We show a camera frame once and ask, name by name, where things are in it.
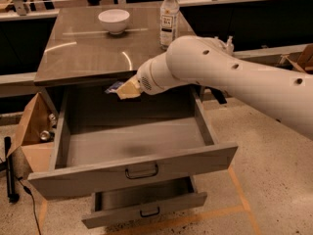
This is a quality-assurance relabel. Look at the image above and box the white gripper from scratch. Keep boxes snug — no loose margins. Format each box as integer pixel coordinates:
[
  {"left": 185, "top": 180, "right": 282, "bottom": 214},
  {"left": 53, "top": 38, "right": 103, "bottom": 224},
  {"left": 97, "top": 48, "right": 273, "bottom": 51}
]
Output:
[{"left": 116, "top": 57, "right": 166, "bottom": 100}]

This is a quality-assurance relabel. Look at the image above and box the blue rxbar blueberry wrapper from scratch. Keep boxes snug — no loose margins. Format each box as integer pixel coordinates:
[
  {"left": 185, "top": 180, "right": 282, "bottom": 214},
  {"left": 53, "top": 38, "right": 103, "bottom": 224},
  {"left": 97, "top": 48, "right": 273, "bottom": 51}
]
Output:
[{"left": 105, "top": 81, "right": 123, "bottom": 94}]

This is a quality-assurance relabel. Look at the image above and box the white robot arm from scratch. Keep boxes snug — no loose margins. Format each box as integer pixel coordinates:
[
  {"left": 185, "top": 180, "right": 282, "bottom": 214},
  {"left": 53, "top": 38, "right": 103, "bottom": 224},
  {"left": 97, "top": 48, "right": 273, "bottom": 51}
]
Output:
[{"left": 116, "top": 35, "right": 313, "bottom": 139}]

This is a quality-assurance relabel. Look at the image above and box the grey drawer cabinet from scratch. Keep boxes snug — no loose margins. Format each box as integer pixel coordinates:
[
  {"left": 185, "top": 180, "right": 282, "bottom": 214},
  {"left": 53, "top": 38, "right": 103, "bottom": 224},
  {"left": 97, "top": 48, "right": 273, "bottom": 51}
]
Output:
[{"left": 35, "top": 4, "right": 203, "bottom": 118}]

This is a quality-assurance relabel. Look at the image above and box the grey open top drawer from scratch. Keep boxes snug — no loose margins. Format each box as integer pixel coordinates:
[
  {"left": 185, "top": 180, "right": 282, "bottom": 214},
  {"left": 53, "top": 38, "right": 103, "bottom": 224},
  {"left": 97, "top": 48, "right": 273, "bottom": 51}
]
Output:
[{"left": 28, "top": 83, "right": 238, "bottom": 199}]

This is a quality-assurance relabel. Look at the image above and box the grey lower drawer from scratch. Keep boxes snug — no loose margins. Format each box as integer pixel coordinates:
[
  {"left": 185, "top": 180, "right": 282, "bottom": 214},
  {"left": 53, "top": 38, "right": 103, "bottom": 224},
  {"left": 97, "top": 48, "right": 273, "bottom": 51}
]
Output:
[{"left": 82, "top": 176, "right": 207, "bottom": 229}]

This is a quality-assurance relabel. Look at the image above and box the white ceramic bowl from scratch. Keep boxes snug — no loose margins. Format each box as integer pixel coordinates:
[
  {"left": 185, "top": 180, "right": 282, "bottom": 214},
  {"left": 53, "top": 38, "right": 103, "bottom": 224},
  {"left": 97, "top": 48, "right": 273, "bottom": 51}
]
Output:
[{"left": 98, "top": 9, "right": 130, "bottom": 34}]

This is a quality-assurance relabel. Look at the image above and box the upper metal can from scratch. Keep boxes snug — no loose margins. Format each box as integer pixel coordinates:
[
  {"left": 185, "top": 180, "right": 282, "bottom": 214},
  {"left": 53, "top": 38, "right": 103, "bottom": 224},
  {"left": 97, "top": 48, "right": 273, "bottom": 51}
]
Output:
[{"left": 48, "top": 114, "right": 58, "bottom": 128}]

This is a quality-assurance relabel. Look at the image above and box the metal can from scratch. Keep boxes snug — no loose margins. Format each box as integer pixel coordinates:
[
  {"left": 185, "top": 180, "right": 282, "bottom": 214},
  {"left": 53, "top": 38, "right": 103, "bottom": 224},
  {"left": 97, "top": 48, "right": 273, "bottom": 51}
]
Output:
[
  {"left": 39, "top": 130, "right": 55, "bottom": 142},
  {"left": 48, "top": 114, "right": 58, "bottom": 128}
]

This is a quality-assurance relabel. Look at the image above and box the clear plastic water bottle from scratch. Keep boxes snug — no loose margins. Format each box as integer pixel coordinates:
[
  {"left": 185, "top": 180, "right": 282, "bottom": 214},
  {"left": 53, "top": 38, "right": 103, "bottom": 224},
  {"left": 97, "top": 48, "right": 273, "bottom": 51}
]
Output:
[{"left": 159, "top": 0, "right": 179, "bottom": 50}]

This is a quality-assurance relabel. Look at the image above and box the lower metal can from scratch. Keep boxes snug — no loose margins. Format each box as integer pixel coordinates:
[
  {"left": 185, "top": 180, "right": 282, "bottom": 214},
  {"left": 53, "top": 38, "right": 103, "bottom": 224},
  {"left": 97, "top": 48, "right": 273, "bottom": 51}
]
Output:
[{"left": 39, "top": 130, "right": 55, "bottom": 142}]

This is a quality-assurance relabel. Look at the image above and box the right sanitizer pump bottle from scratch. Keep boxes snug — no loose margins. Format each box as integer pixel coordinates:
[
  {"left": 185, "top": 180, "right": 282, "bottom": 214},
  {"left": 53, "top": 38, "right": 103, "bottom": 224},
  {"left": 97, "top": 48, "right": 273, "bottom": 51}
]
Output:
[{"left": 226, "top": 36, "right": 234, "bottom": 56}]

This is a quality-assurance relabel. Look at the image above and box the brown cardboard box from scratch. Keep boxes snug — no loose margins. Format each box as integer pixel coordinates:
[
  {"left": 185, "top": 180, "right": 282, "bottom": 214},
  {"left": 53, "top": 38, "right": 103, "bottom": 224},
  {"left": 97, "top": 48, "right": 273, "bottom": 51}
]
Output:
[{"left": 8, "top": 93, "right": 54, "bottom": 172}]

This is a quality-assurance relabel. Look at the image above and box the black bar on floor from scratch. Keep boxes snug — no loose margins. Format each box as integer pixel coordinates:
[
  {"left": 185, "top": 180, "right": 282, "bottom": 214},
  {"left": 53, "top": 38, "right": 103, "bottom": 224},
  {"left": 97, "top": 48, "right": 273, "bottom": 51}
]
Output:
[{"left": 4, "top": 136, "right": 20, "bottom": 204}]

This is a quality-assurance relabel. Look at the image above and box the black cable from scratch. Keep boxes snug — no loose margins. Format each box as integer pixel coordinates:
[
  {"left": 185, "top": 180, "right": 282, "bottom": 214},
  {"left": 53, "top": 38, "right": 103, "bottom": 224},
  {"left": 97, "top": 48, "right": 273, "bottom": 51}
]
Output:
[{"left": 15, "top": 176, "right": 43, "bottom": 235}]

